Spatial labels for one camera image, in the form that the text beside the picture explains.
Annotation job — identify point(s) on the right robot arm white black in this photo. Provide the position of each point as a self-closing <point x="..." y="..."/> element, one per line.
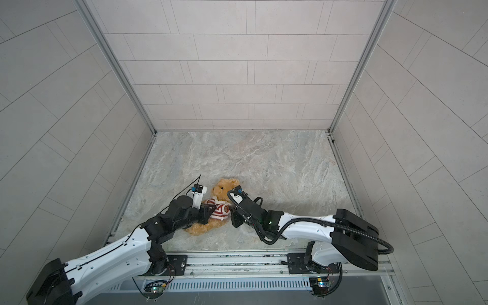
<point x="341" y="238"/>

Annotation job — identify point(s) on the aluminium mounting rail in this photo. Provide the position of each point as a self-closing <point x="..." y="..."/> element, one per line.
<point x="236" y="263"/>

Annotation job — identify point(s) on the left aluminium corner post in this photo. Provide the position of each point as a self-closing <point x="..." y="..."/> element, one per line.
<point x="109" y="55"/>

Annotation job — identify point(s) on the right green circuit board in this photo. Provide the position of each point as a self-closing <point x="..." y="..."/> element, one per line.
<point x="319" y="286"/>

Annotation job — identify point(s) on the aluminium corner post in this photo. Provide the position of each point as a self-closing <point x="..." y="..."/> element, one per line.
<point x="109" y="55"/>
<point x="380" y="24"/>

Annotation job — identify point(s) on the brown plush teddy bear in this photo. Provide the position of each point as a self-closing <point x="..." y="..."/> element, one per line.
<point x="220" y="191"/>

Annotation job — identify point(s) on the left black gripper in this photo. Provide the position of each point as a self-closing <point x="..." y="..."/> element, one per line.
<point x="204" y="215"/>

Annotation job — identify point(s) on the white ventilation grille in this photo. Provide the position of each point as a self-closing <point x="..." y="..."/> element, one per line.
<point x="239" y="284"/>

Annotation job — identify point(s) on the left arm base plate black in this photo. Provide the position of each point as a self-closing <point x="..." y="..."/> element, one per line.
<point x="173" y="265"/>

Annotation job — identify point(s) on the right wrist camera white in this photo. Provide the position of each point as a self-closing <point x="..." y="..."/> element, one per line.
<point x="237" y="195"/>

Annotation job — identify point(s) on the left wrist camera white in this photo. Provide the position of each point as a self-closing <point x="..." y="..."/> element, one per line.
<point x="198" y="191"/>

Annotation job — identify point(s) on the left green circuit board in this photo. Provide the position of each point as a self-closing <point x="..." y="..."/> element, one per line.
<point x="156" y="289"/>

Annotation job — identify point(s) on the right aluminium corner post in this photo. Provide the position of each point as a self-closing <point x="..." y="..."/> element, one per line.
<point x="380" y="24"/>

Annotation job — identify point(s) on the green circuit board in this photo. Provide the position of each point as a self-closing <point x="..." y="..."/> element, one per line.
<point x="156" y="289"/>
<point x="319" y="286"/>

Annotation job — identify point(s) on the red white striped knit sweater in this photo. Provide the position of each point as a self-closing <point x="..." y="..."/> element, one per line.
<point x="223" y="209"/>

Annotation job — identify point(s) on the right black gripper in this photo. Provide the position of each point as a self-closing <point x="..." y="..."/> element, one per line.
<point x="234" y="217"/>

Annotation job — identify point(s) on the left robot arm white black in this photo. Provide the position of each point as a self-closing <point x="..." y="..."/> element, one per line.
<point x="54" y="286"/>

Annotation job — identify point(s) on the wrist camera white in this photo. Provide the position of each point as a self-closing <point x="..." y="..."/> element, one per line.
<point x="237" y="195"/>
<point x="198" y="191"/>

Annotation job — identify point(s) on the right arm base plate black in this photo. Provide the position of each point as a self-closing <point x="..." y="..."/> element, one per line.
<point x="300" y="263"/>

